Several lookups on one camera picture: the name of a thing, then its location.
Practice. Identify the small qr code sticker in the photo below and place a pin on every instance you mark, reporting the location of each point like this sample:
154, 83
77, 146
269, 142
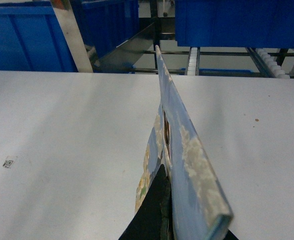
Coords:
9, 161

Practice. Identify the stainless steel rack upright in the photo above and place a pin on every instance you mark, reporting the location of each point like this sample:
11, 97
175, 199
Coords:
65, 15

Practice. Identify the floral gift bag light blue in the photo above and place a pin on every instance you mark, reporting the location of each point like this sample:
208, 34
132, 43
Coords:
200, 209

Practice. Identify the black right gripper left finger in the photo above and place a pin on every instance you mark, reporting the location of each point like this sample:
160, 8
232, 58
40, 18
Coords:
153, 220

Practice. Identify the blue bin behind table left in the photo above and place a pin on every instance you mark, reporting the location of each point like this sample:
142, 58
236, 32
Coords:
31, 39

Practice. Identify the blue bin behind table right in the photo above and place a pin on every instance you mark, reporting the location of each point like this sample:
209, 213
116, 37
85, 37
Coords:
235, 23

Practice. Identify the white table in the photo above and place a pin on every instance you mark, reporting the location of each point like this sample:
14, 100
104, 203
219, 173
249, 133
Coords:
80, 139

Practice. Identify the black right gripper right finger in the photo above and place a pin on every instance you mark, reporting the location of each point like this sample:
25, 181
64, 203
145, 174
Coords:
230, 236

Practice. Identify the blue bin behind table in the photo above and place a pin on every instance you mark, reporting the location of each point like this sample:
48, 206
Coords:
31, 39
235, 23

